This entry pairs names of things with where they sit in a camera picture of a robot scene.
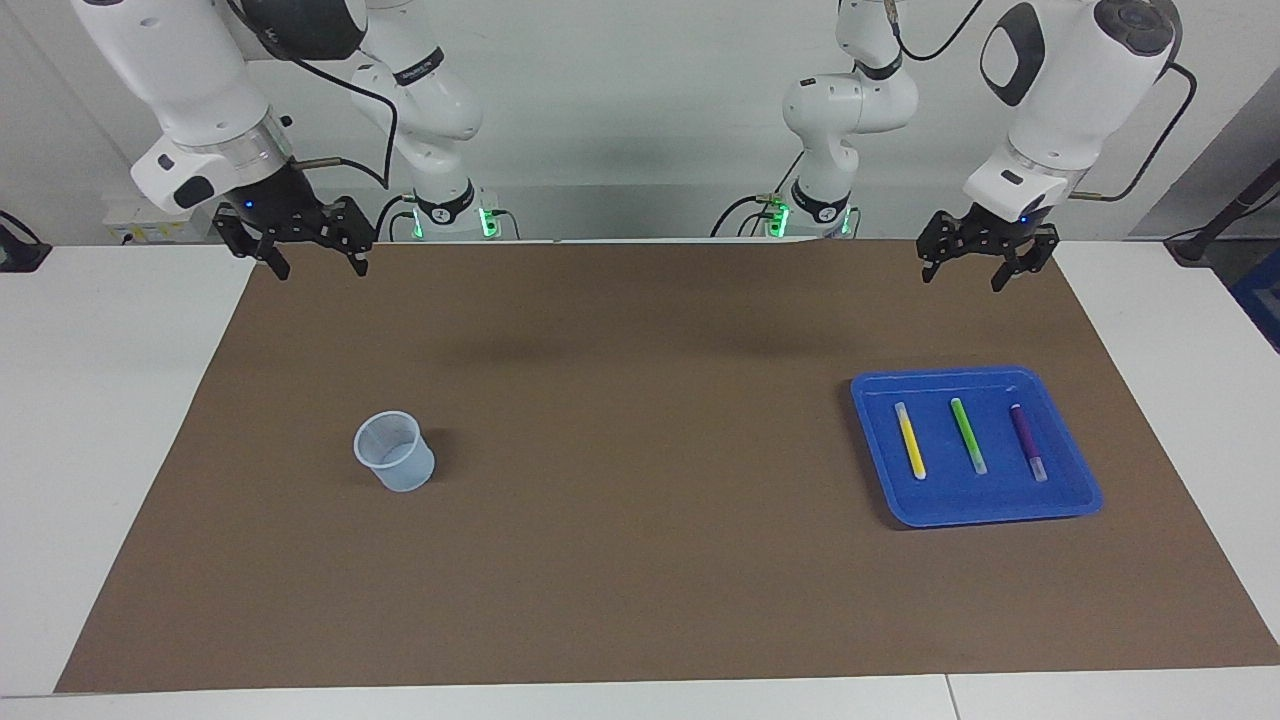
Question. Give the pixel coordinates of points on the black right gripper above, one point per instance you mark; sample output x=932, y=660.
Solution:
x=285, y=205

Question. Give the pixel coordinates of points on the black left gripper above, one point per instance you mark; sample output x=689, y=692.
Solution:
x=1000, y=225

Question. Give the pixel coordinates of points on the green highlighter pen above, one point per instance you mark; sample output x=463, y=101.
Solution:
x=968, y=435

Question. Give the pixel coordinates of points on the purple highlighter pen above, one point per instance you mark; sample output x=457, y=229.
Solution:
x=1026, y=440

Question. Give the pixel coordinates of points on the yellow highlighter pen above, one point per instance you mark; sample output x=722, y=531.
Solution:
x=910, y=445

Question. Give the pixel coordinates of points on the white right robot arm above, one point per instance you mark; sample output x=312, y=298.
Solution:
x=200, y=70

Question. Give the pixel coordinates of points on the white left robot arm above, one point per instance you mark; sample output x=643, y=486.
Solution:
x=1060, y=90

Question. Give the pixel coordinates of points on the white power strip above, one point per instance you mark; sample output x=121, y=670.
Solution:
x=150, y=232

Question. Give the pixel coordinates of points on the black stand pole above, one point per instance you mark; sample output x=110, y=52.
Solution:
x=1215, y=225

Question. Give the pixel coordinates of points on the clear plastic measuring cup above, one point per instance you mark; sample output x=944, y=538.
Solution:
x=395, y=455

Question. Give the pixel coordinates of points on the blue plastic tray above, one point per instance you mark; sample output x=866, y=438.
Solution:
x=960, y=495

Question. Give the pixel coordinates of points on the brown table mat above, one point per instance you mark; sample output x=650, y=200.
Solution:
x=640, y=520

